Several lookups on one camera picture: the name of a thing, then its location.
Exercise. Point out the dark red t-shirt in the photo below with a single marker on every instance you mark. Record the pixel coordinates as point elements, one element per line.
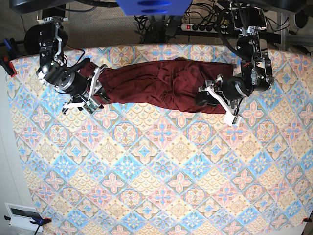
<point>168,84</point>

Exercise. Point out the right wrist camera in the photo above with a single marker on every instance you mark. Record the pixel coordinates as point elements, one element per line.
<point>91,106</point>

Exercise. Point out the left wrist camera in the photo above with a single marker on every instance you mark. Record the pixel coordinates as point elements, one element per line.
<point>232,120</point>

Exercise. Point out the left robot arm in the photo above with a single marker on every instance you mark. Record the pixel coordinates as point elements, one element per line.
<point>239,26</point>

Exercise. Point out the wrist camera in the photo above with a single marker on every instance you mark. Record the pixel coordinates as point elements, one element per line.
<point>91,106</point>
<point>232,120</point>

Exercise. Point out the patterned tablecloth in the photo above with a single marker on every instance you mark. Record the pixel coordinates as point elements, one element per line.
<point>137,169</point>

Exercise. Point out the blue orange clamp upper left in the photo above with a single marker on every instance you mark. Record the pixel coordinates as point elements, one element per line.
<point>5,61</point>

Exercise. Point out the black round stool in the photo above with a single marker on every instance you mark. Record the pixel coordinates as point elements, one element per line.
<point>31,39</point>

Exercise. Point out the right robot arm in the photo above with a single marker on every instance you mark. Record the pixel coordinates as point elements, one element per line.
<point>48,39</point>

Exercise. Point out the orange clamp lower right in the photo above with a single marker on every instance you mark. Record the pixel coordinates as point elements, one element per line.
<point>307,220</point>

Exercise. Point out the blue orange clamp lower left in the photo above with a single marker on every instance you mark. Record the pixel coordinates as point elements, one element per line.
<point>35,221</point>

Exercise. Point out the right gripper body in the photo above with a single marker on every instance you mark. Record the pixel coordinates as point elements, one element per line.
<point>80,88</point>

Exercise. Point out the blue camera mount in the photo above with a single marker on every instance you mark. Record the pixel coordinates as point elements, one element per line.
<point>154,7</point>

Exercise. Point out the white power strip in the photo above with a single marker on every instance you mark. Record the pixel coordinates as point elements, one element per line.
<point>204,28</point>

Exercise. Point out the white wall vent box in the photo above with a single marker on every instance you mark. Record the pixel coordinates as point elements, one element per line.
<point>24,212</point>

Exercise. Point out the blue orange clamp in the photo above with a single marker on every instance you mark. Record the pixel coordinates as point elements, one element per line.
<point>5,61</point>
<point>35,221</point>

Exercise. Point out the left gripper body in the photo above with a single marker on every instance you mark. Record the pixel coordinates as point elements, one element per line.
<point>231,91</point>

